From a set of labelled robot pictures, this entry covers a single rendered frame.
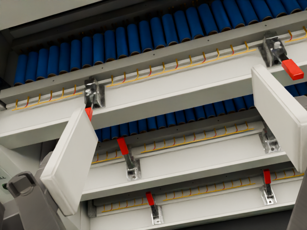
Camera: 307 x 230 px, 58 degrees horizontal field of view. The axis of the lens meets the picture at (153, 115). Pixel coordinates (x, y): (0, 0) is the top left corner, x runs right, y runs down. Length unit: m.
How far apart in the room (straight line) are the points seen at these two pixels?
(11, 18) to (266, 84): 0.30
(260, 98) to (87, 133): 0.11
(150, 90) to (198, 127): 0.17
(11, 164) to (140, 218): 0.34
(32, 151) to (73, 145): 0.43
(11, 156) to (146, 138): 0.25
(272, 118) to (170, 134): 0.40
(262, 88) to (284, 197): 0.57
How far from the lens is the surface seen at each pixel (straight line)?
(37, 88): 0.48
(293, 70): 0.37
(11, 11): 0.37
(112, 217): 0.76
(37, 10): 0.37
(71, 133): 0.17
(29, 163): 0.58
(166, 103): 0.42
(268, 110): 0.17
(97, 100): 0.41
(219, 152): 0.55
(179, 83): 0.41
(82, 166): 0.18
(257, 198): 0.72
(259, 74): 0.18
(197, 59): 0.43
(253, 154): 0.55
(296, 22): 0.45
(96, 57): 0.46
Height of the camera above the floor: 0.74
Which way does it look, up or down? 41 degrees down
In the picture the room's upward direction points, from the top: 20 degrees counter-clockwise
